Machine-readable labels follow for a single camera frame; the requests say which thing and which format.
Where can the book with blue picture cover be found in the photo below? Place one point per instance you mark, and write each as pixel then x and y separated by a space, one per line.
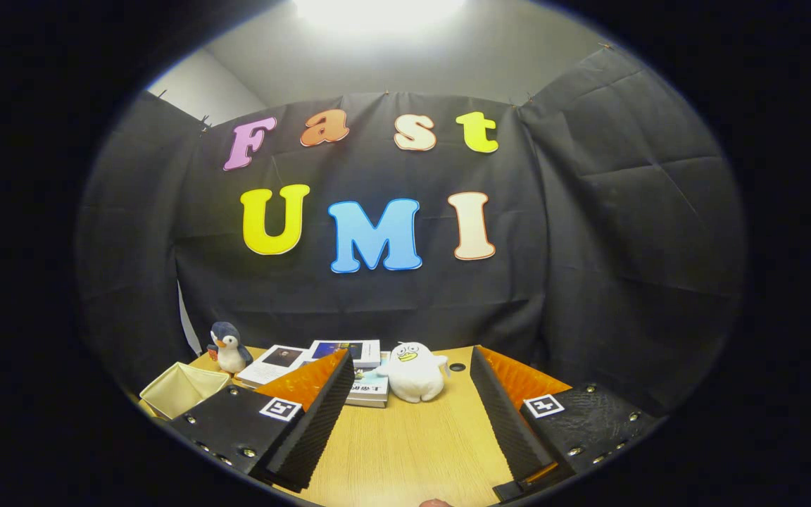
pixel 346 351

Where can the thick book with teal cover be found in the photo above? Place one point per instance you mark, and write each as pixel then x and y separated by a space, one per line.
pixel 370 386

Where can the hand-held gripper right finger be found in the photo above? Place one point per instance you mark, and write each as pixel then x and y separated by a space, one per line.
pixel 511 429

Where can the ceiling light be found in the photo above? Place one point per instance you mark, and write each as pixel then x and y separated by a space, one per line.
pixel 377 13

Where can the white duck plush toy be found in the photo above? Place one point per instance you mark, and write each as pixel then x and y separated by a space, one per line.
pixel 412 377

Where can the beige fabric storage box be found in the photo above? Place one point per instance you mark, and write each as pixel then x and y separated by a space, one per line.
pixel 180 391

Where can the black backdrop cloth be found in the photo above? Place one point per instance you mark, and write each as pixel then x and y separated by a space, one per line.
pixel 588 246

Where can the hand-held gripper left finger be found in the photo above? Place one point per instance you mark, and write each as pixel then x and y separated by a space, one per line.
pixel 310 436

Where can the grey penguin plush toy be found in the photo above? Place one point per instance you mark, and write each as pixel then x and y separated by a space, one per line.
pixel 229 352

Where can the white book with portrait cover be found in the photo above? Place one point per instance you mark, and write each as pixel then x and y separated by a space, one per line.
pixel 272 365

